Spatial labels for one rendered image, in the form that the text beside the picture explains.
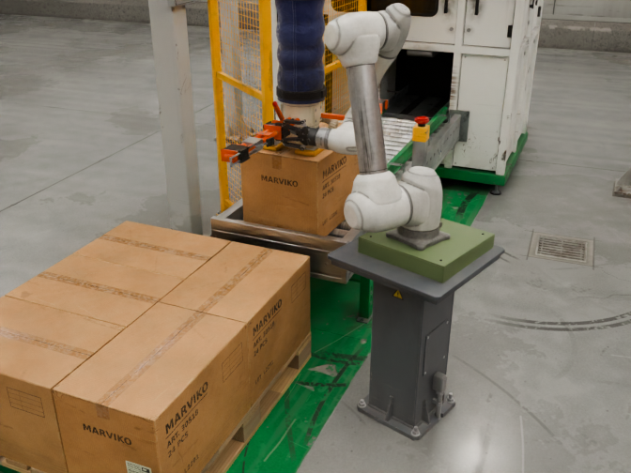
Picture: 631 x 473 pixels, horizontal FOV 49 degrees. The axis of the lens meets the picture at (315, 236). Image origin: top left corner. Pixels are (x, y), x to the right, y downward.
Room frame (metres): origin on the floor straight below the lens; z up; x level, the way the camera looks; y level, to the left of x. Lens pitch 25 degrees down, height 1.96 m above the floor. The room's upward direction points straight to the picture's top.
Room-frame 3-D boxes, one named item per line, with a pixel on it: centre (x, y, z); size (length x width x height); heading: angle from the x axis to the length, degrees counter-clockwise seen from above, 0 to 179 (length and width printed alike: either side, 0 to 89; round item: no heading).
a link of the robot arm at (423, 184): (2.40, -0.38, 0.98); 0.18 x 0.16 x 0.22; 122
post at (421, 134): (3.25, -0.51, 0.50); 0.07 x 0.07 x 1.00; 67
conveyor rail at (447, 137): (3.86, -0.58, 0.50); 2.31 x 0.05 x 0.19; 157
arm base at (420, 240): (2.41, -0.41, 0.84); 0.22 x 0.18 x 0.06; 132
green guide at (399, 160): (4.21, -0.67, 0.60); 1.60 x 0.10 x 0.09; 157
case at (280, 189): (3.23, 0.03, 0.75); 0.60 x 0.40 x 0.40; 153
